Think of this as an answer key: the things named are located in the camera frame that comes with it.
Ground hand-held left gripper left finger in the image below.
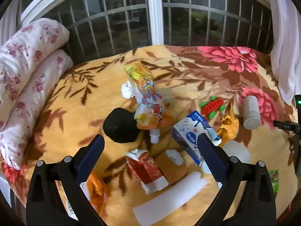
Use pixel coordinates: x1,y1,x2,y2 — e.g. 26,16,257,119
26,134,111,226

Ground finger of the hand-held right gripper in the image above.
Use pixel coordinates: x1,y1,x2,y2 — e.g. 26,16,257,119
273,120,296,130

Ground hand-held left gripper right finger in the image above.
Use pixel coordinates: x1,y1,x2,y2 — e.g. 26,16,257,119
197,133,277,226

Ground blue white cookie box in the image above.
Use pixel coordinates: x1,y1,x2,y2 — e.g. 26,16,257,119
172,111,223,166

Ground orange drink pouch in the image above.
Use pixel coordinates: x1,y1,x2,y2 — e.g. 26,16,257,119
124,61,174,144

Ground orange snack packet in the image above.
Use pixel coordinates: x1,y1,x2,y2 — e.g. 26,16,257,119
66,169,109,219

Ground grey cylindrical bottle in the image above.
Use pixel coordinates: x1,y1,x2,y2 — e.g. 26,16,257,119
243,95,261,130

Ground black round cap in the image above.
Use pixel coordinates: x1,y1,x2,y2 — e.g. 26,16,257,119
103,108,141,144

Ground red toy car green wheels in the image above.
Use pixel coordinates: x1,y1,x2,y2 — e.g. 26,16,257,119
199,96,225,120

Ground green snack packet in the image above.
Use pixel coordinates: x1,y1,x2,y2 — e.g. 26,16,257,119
268,169,280,193

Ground yellow floral plush blanket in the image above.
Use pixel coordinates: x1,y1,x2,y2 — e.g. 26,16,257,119
0,44,299,226

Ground red white crushed carton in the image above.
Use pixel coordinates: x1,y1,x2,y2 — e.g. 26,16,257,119
125,149,169,195

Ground white curtain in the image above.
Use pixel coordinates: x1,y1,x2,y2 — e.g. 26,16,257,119
266,0,301,105

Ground white foam strip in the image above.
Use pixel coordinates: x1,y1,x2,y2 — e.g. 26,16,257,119
132,171,207,225

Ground pink floral white quilt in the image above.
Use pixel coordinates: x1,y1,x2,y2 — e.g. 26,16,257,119
0,18,74,170

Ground metal window railing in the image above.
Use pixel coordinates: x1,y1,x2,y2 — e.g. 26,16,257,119
54,0,273,64

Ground white window frame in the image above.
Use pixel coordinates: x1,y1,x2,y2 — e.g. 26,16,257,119
20,0,274,50

